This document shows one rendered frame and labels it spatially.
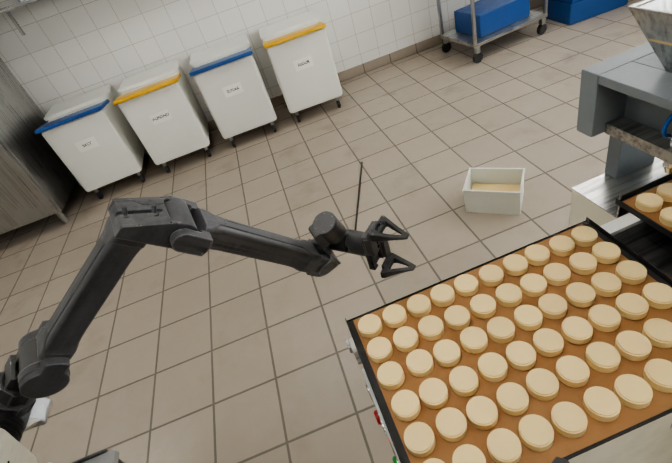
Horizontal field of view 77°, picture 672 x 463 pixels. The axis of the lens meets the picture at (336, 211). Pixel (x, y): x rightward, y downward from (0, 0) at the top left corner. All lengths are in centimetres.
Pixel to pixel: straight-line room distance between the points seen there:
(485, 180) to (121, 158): 298
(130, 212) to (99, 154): 337
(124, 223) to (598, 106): 101
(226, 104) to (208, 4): 95
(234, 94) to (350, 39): 141
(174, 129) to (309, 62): 129
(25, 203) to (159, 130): 118
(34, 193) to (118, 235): 340
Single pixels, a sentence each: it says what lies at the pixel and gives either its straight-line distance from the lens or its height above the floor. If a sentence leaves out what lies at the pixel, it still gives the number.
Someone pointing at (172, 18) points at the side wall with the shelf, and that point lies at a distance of 437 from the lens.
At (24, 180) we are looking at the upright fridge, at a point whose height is 51.
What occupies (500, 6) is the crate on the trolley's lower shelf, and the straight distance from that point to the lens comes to 446.
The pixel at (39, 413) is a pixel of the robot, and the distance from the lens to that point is 111.
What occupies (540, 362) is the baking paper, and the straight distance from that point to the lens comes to 88.
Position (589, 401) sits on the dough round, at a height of 92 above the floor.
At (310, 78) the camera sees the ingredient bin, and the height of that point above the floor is 38.
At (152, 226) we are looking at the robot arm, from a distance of 74.
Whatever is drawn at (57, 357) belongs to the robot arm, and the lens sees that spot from 95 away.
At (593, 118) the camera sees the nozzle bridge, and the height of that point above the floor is 107.
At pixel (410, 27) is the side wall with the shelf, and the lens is 481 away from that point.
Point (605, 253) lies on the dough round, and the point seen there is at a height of 92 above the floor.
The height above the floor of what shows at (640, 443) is 68.
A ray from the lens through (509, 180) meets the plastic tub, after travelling 262.
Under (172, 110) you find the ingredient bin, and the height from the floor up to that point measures 54.
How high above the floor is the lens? 166
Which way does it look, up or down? 37 degrees down
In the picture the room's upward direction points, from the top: 19 degrees counter-clockwise
